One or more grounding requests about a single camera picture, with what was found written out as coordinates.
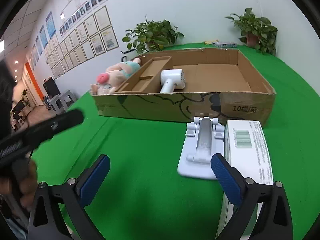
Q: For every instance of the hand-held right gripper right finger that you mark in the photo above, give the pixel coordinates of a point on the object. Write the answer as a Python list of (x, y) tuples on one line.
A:
[(226, 180)]

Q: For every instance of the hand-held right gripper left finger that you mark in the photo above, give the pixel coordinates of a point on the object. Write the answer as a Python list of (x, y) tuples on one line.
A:
[(96, 175)]

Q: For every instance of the white phone stand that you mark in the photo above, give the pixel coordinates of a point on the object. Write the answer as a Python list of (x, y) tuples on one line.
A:
[(197, 165)]

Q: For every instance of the white and green carton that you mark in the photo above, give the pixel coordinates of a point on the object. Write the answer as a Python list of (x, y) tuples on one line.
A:
[(250, 152)]

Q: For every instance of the large cardboard box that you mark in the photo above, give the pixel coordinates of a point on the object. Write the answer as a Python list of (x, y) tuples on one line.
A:
[(155, 107)]

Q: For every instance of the pink pig plush toy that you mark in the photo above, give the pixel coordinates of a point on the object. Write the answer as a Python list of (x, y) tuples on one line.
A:
[(117, 72)]

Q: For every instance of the small cardboard box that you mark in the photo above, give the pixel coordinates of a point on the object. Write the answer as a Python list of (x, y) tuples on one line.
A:
[(147, 76)]

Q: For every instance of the white hair dryer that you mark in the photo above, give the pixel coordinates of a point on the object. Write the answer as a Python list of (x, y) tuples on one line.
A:
[(172, 78)]

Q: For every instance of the person's left hand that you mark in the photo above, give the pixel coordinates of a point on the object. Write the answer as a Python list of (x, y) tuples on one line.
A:
[(29, 188)]

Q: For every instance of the grey plastic stool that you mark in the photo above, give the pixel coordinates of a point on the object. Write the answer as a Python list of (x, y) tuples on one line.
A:
[(54, 104), (68, 101)]

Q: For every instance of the distant potted plant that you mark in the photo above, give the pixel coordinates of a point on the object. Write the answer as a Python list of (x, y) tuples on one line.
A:
[(25, 97)]

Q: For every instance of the black cabinet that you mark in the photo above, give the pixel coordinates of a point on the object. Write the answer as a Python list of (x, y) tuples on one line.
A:
[(51, 87)]

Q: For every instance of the green tablecloth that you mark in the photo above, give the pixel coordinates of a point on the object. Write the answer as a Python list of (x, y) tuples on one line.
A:
[(150, 155)]

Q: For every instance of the tissue pack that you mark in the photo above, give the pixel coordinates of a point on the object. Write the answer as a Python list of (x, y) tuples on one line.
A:
[(225, 44)]

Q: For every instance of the yellow packet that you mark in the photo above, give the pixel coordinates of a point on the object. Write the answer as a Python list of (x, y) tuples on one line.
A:
[(210, 42)]

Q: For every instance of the terracotta flower pot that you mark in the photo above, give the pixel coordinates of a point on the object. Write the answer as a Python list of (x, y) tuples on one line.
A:
[(252, 40)]

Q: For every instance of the green leafy plant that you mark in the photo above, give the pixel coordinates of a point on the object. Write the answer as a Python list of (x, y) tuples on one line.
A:
[(155, 35)]

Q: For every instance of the green potted plant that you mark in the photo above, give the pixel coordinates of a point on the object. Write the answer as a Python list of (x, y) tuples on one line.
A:
[(260, 27)]

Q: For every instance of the blue wall poster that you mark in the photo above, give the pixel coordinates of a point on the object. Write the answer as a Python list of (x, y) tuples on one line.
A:
[(50, 25), (37, 45), (43, 36)]

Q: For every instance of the wall of framed certificates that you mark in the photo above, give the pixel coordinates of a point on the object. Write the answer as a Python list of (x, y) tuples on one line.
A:
[(85, 40)]

